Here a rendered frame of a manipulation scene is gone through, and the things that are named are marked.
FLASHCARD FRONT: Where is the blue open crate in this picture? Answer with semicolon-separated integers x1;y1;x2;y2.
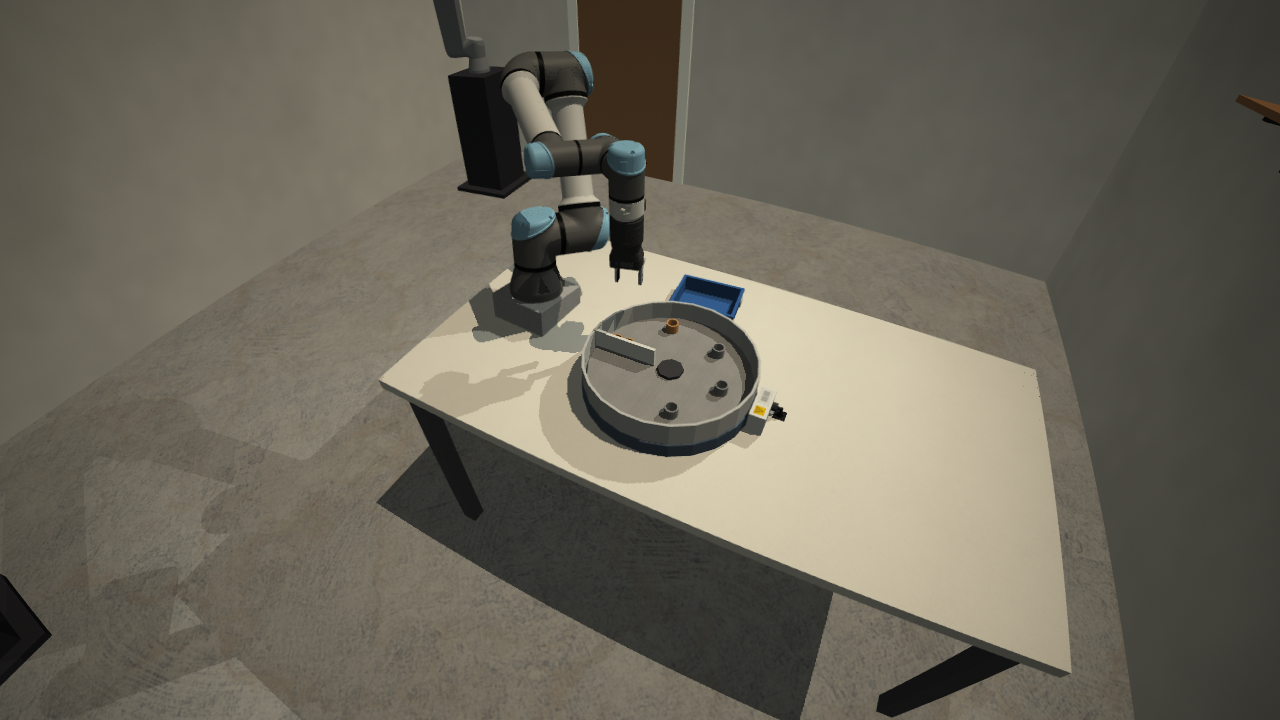
669;274;745;320

